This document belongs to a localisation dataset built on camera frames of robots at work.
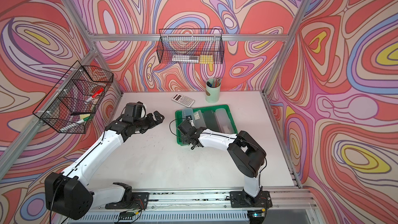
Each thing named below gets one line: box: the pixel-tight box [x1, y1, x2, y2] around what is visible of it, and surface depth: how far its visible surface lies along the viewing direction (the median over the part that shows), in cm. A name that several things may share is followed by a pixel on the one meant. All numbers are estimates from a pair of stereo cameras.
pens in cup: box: [206, 77, 222, 88], surface depth 107 cm
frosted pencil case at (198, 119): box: [192, 109, 207, 130], surface depth 100 cm
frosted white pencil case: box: [215, 107, 235, 135], surface depth 101 cm
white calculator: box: [171, 92, 196, 108], surface depth 117 cm
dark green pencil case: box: [203, 109, 221, 133], surface depth 103 cm
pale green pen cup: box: [205, 78, 222, 104], surface depth 109 cm
